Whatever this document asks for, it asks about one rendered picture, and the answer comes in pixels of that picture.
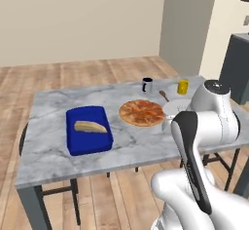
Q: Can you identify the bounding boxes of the black and white mug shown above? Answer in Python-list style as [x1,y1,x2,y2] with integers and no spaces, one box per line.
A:
[141,77,154,95]

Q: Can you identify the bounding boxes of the blue rectangular tray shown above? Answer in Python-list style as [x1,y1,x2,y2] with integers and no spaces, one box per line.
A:
[65,105,115,157]

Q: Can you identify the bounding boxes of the yellow cup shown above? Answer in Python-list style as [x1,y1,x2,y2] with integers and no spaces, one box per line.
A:
[176,79,190,96]

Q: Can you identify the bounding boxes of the grey marble dining counter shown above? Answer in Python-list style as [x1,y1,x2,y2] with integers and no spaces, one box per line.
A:
[14,75,249,230]

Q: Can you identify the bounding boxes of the round pizza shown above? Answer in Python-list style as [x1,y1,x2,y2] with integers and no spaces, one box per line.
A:
[118,98,166,128]

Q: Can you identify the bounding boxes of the brown wooden spoon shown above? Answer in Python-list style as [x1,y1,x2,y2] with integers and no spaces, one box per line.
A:
[158,90,170,103]

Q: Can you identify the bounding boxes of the tan bread wedge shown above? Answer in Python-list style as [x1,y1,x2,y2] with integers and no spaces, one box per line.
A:
[74,120,108,134]

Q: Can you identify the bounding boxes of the dark grey cabinet run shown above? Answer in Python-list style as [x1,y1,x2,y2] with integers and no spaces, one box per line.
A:
[218,32,249,105]

